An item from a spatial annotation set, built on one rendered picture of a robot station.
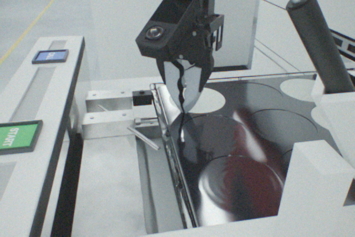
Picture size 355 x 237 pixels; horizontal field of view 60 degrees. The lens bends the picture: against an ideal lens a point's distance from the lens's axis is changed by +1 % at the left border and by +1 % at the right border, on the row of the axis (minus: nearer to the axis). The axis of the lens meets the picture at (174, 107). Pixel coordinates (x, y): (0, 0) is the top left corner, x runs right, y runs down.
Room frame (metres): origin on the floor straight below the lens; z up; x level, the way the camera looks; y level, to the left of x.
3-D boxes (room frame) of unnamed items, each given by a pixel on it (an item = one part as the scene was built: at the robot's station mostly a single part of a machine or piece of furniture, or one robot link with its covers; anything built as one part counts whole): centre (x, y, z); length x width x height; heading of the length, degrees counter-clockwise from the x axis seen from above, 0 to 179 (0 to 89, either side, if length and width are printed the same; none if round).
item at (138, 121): (0.43, 0.05, 0.89); 0.05 x 0.01 x 0.01; 100
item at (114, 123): (0.42, 0.11, 0.89); 0.08 x 0.03 x 0.03; 100
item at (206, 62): (0.43, -0.03, 0.99); 0.05 x 0.02 x 0.09; 63
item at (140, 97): (0.51, 0.06, 0.90); 0.04 x 0.02 x 0.03; 100
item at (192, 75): (0.45, -0.04, 0.95); 0.06 x 0.03 x 0.09; 153
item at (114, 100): (0.50, 0.12, 0.89); 0.08 x 0.03 x 0.03; 100
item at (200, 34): (0.46, -0.03, 1.05); 0.09 x 0.08 x 0.12; 153
